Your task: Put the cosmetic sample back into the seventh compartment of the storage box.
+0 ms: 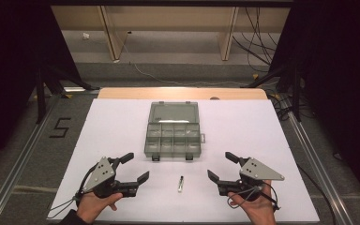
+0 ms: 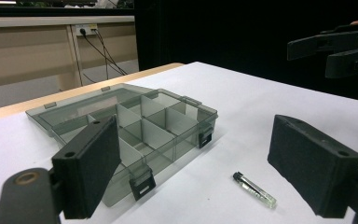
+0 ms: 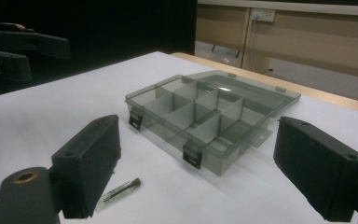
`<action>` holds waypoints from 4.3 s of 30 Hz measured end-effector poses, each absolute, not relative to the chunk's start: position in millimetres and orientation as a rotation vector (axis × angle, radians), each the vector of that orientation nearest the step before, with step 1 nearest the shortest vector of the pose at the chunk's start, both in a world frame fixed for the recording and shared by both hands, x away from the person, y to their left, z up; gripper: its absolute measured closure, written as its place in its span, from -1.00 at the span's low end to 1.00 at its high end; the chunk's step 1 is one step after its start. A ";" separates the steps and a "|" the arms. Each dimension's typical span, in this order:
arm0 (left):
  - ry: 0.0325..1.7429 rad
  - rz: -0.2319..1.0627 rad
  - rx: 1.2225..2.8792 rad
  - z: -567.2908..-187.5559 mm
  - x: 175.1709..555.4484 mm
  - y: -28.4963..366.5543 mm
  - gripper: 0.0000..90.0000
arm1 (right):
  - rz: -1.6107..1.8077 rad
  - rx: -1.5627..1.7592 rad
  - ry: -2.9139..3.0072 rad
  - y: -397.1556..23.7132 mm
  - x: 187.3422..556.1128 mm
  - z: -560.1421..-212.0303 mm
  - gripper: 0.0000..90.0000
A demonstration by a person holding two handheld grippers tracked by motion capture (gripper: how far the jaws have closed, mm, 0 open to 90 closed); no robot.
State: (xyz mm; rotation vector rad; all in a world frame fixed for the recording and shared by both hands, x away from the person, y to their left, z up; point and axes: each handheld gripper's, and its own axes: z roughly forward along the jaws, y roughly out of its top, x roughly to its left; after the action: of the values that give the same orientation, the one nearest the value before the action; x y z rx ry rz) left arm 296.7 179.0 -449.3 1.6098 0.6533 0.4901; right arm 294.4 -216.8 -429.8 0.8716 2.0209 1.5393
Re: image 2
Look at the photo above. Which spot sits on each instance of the clear grey compartment organizer box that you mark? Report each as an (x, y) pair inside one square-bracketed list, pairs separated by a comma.
[(155, 124)]

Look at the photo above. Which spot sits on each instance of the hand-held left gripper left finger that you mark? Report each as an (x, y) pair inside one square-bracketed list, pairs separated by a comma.
[(87, 168)]

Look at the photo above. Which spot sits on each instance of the beige wooden counter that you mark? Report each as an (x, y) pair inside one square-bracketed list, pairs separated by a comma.
[(28, 53)]

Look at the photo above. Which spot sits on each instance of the small glass vial black cap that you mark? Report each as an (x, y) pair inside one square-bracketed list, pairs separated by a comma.
[(256, 191)]

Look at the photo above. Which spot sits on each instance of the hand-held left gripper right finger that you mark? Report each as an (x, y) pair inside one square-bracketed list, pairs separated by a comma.
[(310, 165)]

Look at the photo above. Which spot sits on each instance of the white table cover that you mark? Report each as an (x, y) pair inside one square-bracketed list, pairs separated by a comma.
[(245, 102)]

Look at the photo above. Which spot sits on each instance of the white wall power outlet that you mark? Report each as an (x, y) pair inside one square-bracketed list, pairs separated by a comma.
[(86, 29)]

